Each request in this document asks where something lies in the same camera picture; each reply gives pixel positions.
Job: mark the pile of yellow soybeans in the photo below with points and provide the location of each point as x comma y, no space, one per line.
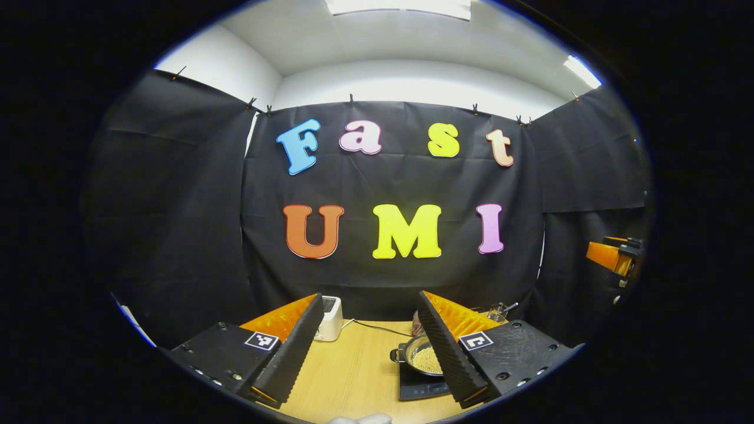
427,360

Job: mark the black induction cooktop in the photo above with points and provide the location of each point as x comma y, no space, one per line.
421,386

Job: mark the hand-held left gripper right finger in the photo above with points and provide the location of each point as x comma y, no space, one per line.
445,347

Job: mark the large ceiling light panel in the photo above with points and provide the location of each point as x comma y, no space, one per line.
400,6

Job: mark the small ceiling light panel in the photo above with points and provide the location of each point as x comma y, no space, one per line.
582,70

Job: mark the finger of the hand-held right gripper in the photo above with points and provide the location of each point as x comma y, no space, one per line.
604,256
618,239

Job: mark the white toaster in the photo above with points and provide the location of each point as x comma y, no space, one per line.
331,321

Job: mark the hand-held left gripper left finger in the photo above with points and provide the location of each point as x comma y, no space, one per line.
294,347

